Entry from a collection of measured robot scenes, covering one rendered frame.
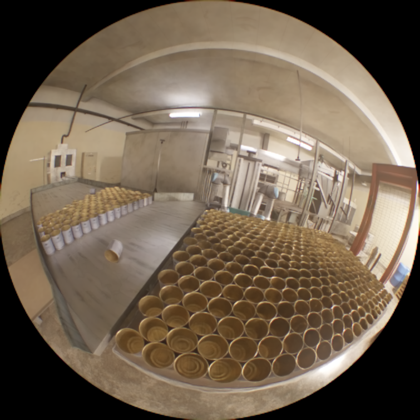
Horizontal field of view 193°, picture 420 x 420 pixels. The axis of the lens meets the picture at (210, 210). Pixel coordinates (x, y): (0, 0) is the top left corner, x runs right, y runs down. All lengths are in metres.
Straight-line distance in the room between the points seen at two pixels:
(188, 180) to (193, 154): 0.58
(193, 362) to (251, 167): 1.84
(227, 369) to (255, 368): 0.07
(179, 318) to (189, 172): 2.66
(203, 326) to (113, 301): 0.29
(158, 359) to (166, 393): 1.14
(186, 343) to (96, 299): 0.31
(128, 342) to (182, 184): 2.80
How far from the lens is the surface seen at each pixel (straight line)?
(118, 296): 0.48
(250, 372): 0.43
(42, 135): 6.77
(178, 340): 0.40
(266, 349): 0.45
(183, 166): 2.85
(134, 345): 0.42
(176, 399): 1.53
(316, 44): 3.75
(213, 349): 0.41
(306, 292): 0.57
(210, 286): 0.44
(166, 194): 1.40
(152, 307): 0.45
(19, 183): 6.69
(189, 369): 0.40
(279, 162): 3.28
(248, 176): 1.78
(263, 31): 3.61
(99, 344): 0.45
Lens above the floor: 1.47
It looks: 18 degrees down
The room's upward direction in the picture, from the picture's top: 11 degrees clockwise
